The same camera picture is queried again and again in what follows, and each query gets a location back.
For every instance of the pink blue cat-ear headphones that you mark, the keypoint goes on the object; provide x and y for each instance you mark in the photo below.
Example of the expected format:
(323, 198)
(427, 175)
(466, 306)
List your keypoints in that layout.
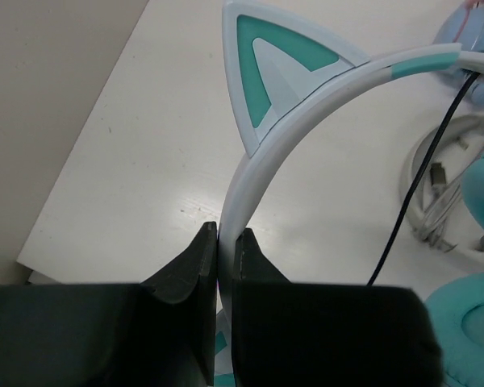
(466, 27)

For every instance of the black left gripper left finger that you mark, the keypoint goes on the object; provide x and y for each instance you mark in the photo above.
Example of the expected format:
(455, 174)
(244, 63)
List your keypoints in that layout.
(159, 332)

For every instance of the white grey headphones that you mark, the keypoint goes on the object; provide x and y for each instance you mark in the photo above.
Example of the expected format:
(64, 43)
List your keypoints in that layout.
(436, 197)

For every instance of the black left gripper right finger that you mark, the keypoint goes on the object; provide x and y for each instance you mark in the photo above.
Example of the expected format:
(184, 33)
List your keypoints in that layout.
(301, 334)

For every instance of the teal cat-ear headphones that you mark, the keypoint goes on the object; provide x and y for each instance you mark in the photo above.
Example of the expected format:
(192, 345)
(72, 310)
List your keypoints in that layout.
(286, 75)

